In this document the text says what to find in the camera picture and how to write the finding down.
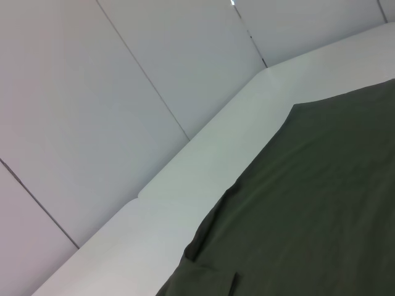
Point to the dark green t-shirt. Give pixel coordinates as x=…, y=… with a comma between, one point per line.
x=308, y=200

